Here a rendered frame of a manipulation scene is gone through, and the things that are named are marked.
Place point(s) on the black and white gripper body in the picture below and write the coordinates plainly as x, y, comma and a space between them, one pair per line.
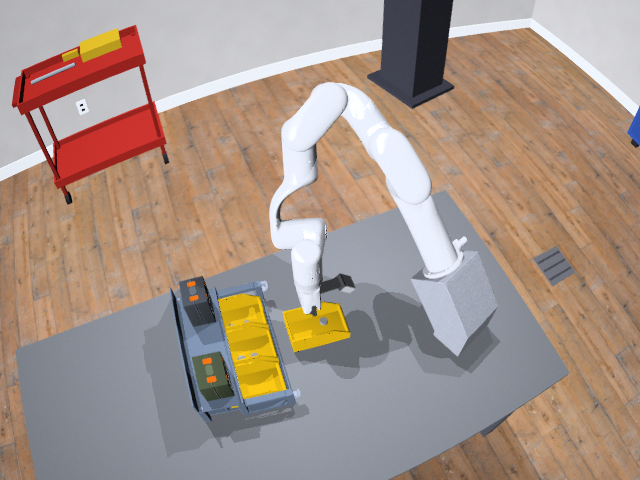
309, 299

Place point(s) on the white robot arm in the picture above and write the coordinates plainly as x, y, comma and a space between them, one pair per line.
397, 159

